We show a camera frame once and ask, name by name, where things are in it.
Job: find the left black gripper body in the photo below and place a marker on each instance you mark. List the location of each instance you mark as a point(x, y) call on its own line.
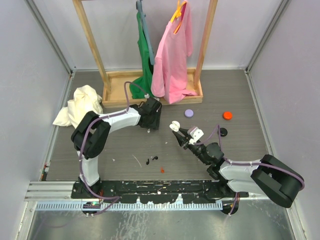
point(152, 123)

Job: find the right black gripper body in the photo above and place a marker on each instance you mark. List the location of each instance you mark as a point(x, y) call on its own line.
point(195, 148)

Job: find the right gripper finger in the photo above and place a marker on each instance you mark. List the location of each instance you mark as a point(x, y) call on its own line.
point(185, 133)
point(180, 139)

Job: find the white earbud case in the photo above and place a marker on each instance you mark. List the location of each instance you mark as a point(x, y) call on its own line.
point(174, 125)

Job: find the purple earbud case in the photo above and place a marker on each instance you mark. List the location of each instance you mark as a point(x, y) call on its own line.
point(188, 113)

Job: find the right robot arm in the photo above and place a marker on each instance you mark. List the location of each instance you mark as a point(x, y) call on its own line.
point(267, 176)

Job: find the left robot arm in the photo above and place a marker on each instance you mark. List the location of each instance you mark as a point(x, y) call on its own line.
point(90, 136)

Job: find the black earbud case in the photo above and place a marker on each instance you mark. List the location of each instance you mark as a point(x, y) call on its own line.
point(223, 132)

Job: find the orange earbud case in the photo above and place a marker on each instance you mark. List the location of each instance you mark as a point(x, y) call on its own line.
point(227, 115)

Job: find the green shirt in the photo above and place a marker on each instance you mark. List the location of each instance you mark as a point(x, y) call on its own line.
point(144, 81)

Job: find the pink t-shirt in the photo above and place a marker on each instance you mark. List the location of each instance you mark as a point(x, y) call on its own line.
point(170, 77)

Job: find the wooden clothes rack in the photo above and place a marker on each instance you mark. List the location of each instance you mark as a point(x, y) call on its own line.
point(119, 87)

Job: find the cream white cloth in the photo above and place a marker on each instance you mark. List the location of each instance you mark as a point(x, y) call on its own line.
point(85, 99)

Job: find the yellow hanger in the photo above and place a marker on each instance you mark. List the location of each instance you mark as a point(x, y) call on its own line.
point(177, 17)

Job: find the grey-blue hanger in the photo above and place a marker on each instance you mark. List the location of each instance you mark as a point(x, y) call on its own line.
point(139, 8)

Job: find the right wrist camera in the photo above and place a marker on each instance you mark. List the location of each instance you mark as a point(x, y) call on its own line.
point(195, 134)

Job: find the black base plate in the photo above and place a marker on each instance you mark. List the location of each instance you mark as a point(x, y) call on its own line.
point(164, 191)

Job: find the grey cable duct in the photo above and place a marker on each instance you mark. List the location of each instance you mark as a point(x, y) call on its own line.
point(93, 206)

